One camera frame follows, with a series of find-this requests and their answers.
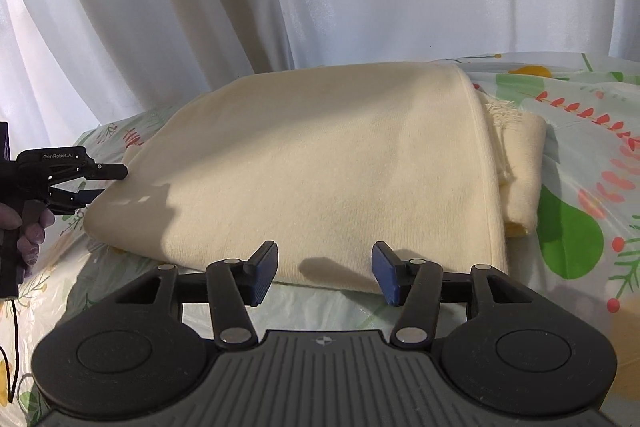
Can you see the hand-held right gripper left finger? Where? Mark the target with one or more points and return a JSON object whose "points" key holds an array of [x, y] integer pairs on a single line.
{"points": [[262, 273]]}

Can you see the cream knit sweater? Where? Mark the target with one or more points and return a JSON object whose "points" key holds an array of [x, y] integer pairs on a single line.
{"points": [[325, 167]]}

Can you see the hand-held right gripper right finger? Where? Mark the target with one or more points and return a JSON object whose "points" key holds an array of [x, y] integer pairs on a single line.
{"points": [[385, 273]]}

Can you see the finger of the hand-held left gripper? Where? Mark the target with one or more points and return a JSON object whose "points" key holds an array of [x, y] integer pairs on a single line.
{"points": [[107, 171], [82, 197]]}

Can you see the floral bed sheet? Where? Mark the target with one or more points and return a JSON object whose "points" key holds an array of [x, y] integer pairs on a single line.
{"points": [[575, 157]]}

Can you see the person's left hand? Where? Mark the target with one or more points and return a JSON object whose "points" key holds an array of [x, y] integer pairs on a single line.
{"points": [[37, 232]]}

